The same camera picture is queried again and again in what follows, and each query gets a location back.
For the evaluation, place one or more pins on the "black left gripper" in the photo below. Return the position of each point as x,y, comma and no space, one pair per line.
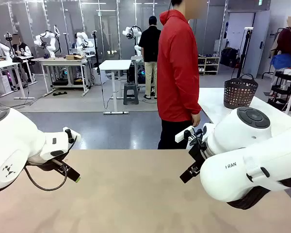
42,165

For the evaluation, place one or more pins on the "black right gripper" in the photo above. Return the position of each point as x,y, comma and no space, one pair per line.
198,153

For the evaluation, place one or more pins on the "dark perforated laundry basket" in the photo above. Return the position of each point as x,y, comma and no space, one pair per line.
240,93

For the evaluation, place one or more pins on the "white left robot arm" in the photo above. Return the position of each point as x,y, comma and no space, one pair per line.
14,140

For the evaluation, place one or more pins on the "person's right forearm red sleeve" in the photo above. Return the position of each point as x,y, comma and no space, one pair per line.
195,104

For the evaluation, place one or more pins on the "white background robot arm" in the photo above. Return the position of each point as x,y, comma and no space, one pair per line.
83,41
0,47
133,34
49,40

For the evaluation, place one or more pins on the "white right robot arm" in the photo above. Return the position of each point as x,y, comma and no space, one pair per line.
232,138

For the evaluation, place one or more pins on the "person's right hand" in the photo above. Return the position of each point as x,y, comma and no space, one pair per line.
196,120

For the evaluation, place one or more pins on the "large white table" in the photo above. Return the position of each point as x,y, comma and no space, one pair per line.
213,104

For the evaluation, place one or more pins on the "grey plastic stool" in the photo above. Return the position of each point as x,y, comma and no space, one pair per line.
131,93

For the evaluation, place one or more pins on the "person in red jacket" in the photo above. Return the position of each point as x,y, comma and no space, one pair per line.
177,72

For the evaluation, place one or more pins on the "computer tower with coloured lights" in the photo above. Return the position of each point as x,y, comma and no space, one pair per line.
140,75

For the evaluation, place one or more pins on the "white robot workbench table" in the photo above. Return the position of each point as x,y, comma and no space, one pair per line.
63,60

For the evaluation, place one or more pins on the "wooden shoe shelf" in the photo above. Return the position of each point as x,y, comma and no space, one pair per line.
208,64

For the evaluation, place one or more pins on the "brown cardboard box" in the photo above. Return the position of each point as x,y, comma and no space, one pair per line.
74,57

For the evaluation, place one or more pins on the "small white standing desk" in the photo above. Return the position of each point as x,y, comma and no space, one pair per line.
115,65

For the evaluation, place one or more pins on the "black suitcase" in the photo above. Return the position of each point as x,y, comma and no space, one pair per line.
229,57

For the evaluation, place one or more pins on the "white desk with metal legs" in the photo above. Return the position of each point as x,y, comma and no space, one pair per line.
4,64

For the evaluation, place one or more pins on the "black trolley cart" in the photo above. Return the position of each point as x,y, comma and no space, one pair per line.
281,85

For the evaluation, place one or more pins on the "seated person black white jacket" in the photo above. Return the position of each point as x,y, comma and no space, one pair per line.
23,49

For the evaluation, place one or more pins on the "black tripod stand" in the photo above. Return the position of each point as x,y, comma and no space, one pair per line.
245,51

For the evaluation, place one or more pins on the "person in black shirt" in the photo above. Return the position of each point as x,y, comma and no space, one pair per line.
150,43

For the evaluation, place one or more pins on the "blue garment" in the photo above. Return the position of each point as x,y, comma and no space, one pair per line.
281,61

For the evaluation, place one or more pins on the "dark red garment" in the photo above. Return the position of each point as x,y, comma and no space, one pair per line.
287,42

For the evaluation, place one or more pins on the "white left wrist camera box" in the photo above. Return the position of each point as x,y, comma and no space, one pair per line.
71,134

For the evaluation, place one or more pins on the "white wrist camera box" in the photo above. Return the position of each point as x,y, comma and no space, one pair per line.
183,136
71,134

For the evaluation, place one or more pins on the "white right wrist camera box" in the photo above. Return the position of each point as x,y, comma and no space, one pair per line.
183,136

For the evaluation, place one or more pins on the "black camera pole stand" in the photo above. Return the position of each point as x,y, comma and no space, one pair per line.
95,48

